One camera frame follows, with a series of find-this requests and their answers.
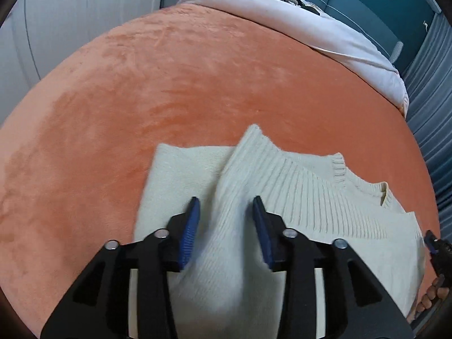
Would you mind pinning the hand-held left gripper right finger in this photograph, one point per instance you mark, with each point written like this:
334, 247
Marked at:
265, 233

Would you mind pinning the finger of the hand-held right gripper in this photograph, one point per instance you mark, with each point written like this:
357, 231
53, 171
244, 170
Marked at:
438, 250

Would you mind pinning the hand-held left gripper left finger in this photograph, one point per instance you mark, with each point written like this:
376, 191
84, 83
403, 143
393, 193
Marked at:
187, 233

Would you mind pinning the cream knit sweater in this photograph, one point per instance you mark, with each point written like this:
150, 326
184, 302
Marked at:
282, 183

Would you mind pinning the person's right hand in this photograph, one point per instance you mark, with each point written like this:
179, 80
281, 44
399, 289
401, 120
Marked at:
432, 296

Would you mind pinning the orange plush blanket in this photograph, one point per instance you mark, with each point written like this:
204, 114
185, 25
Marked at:
141, 95

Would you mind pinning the grey curtain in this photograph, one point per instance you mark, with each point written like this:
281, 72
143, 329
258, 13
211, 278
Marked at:
430, 95

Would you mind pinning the white duvet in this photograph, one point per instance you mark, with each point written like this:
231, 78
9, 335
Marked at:
300, 24

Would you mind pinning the white wardrobe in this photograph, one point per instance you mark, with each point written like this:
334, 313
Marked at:
70, 17

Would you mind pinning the blue padded headboard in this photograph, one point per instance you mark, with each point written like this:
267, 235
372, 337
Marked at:
353, 3

